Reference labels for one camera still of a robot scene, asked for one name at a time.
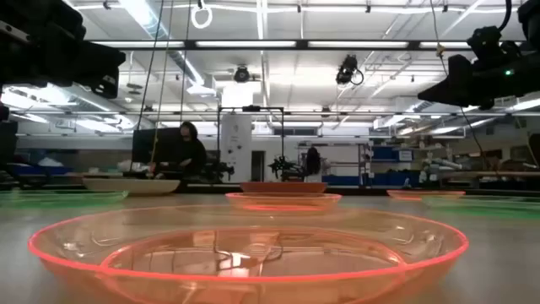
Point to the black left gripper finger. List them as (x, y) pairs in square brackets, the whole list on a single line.
[(103, 61), (105, 88)]

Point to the small black robot arm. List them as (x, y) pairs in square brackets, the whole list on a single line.
[(283, 166)]

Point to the black aluminium table frame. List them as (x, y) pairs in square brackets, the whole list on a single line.
[(363, 191)]

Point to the brown bowl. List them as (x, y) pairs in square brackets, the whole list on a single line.
[(282, 187)]

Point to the black beam with light strips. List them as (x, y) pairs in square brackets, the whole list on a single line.
[(190, 44)]

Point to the black ceiling camera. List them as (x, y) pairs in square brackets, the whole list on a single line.
[(241, 74), (347, 69)]

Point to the beige round plate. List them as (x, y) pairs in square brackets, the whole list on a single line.
[(131, 186)]

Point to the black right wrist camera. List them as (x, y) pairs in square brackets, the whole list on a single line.
[(491, 46)]

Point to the white cabinet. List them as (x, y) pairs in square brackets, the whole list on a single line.
[(236, 143)]

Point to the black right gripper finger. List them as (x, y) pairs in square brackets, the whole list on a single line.
[(455, 84)]

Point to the large translucent orange plastic plate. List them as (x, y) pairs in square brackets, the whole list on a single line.
[(253, 278)]

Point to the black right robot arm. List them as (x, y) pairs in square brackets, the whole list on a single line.
[(531, 17)]

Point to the person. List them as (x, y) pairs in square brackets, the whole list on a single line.
[(192, 156), (312, 162)]

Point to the blue storage bins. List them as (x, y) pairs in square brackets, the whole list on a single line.
[(379, 179)]

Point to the translucent green plastic plate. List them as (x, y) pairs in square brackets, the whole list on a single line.
[(485, 202), (63, 197)]

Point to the black monitor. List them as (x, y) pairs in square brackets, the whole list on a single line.
[(147, 148)]

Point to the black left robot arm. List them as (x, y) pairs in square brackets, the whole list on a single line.
[(6, 143)]

